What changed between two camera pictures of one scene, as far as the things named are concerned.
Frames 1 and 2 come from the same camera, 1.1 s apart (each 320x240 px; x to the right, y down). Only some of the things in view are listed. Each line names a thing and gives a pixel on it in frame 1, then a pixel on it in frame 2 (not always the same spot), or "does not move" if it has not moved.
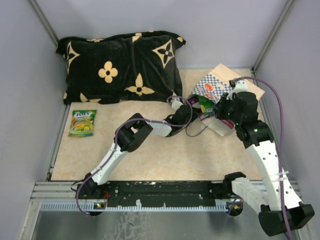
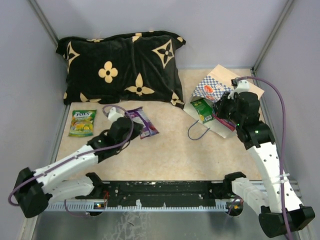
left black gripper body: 192,116 to 136,132
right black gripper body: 225,111 does not move
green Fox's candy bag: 82,123 does not move
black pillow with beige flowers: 134,66 does not move
